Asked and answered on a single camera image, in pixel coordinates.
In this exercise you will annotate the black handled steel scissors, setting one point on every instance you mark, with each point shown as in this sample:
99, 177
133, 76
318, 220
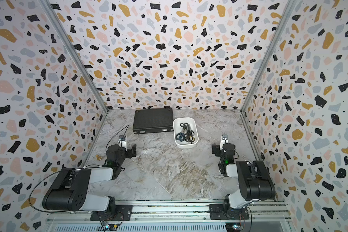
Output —
186, 126

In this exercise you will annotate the white plastic storage box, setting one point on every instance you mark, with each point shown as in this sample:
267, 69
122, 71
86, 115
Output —
177, 129

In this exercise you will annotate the blue handled scissors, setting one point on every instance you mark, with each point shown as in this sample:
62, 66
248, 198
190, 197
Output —
182, 136

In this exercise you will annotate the long all-black scissors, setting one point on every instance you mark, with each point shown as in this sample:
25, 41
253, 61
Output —
187, 135

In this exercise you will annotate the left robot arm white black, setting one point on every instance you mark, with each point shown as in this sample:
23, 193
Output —
69, 191

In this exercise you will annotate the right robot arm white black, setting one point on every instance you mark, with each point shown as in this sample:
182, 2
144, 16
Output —
253, 178

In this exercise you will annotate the black ribbed hard case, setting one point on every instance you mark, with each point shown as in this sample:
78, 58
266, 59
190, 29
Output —
153, 121

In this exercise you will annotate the small brass object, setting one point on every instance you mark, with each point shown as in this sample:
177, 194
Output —
98, 158

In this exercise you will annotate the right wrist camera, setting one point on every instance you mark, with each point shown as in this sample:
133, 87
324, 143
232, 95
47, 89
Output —
223, 141

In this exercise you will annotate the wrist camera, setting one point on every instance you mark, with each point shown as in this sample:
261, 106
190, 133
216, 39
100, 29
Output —
122, 141
223, 141

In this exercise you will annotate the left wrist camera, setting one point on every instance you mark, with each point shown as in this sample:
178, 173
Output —
122, 141

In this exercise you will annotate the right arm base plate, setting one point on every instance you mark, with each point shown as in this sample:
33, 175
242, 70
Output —
229, 212

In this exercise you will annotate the aluminium mounting rail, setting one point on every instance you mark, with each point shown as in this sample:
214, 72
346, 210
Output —
177, 216

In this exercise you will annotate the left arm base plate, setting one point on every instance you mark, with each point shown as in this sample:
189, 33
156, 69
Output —
117, 212

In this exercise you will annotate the right corner aluminium post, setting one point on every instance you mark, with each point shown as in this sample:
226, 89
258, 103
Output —
275, 39

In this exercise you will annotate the corner aluminium post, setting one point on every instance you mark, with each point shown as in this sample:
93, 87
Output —
47, 8
275, 39

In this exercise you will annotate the left corner aluminium post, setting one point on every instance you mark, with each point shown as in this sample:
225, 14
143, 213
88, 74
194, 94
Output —
47, 8

